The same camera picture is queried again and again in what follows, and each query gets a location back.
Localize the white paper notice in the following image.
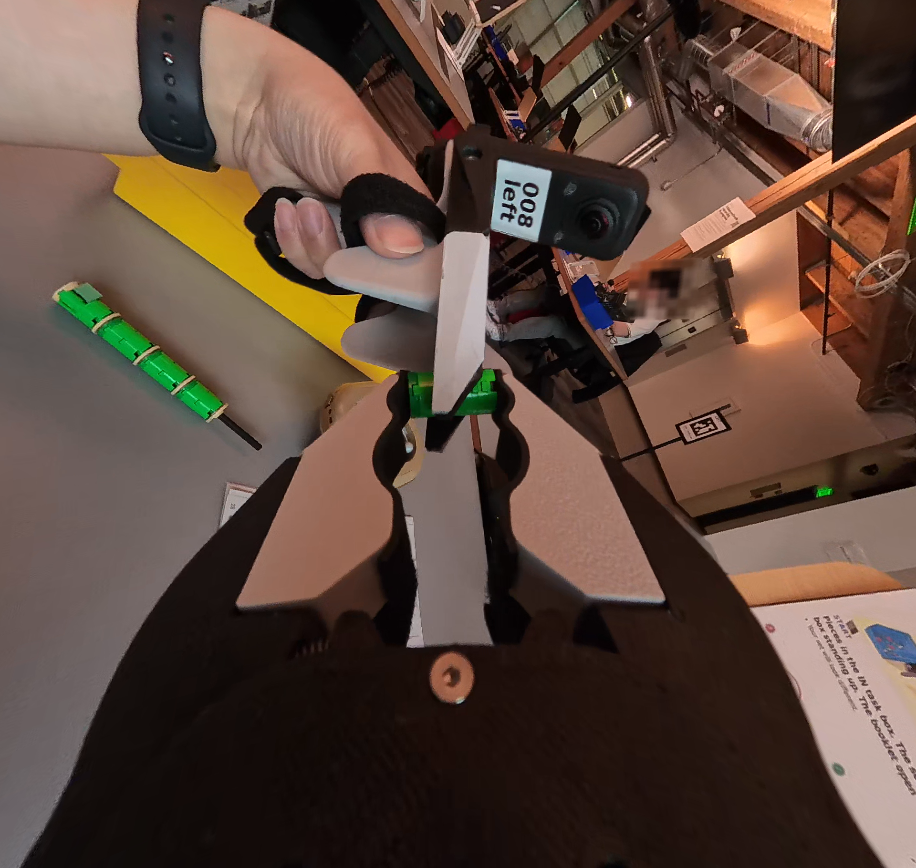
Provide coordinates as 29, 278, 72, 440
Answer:
680, 197, 757, 254

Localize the blue plastic bin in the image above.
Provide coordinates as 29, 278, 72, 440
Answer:
571, 274, 616, 332

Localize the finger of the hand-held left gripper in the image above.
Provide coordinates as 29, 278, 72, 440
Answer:
426, 231, 493, 454
398, 439, 496, 649

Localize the black wristband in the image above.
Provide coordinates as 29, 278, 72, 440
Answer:
136, 0, 220, 172

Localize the black square marker sign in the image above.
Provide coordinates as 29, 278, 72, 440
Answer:
675, 410, 732, 447

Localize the green brick rod assembly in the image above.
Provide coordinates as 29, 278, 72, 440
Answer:
52, 280, 263, 452

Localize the person's left forearm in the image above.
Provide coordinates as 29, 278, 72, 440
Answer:
0, 0, 155, 161

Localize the beige round tape dispenser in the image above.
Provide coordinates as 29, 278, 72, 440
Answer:
319, 380, 425, 490

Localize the person's left hand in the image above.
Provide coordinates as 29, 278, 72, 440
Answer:
200, 6, 437, 281

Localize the wooden sheet board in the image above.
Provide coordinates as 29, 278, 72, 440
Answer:
729, 560, 904, 609

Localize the silver air duct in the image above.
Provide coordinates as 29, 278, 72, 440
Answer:
686, 30, 835, 155

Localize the printed instruction sheet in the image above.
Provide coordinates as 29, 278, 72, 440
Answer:
750, 588, 916, 868

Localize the grey desk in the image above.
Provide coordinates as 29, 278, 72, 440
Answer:
0, 144, 402, 868

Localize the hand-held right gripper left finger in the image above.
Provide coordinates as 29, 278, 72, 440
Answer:
236, 374, 417, 646

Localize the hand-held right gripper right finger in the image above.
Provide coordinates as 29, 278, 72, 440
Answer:
478, 373, 668, 643

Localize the white instruction booklet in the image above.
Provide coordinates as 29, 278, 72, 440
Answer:
218, 480, 423, 649

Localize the yellow plastic bin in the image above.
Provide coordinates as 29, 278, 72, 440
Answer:
106, 154, 396, 384

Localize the green round toy brick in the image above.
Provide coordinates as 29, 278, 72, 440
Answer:
406, 369, 500, 420

